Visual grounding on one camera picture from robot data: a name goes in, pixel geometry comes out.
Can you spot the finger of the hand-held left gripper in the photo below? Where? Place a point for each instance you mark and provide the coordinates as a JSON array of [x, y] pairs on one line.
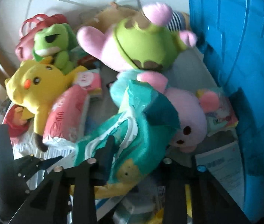
[[36, 165]]

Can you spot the striped shirt plush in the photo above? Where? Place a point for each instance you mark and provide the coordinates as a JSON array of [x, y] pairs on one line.
[[176, 21]]

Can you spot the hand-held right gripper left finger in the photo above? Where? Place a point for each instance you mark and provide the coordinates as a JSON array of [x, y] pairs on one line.
[[104, 158]]

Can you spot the pig plush teal costume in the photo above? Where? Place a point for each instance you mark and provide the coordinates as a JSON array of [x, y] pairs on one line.
[[134, 144]]

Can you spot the pastel printed packet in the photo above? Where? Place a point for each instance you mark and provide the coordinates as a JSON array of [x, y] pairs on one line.
[[223, 119]]

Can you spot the pink plush with green hood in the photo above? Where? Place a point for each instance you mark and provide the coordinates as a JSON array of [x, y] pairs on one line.
[[141, 44]]

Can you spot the teal and red box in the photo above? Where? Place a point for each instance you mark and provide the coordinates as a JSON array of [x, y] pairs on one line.
[[85, 57]]

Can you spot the pig plush in red dress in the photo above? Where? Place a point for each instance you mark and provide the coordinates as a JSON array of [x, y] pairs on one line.
[[15, 123]]

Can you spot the small pink tissue pack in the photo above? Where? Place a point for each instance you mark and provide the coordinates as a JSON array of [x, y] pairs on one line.
[[89, 81]]

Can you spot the yellow plush in green outfit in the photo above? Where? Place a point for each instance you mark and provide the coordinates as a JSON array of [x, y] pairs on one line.
[[122, 186]]

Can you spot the pink plush in teal outfit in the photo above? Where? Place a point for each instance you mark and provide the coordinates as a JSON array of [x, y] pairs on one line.
[[188, 112]]

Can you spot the blue plastic crate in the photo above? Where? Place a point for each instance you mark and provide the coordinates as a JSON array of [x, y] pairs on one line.
[[239, 74]]

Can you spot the white printed paper box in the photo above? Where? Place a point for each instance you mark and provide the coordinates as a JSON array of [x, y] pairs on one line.
[[220, 165]]

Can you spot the yellow mouse plush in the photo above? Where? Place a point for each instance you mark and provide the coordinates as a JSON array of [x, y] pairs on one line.
[[41, 86]]

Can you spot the brown capybara plush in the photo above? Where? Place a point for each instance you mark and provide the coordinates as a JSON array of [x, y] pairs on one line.
[[113, 14]]

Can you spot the desktop with pale blue cloth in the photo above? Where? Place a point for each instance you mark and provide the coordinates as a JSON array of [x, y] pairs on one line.
[[192, 70]]

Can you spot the green frog plush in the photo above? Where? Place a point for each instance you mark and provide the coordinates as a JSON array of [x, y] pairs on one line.
[[52, 42]]

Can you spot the large pink tissue pack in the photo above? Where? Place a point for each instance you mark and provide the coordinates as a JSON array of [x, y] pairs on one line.
[[66, 116]]

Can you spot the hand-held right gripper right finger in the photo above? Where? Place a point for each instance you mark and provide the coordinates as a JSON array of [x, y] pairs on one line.
[[169, 168]]

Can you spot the red toy carry case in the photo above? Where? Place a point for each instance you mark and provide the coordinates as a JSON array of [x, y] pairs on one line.
[[24, 42]]

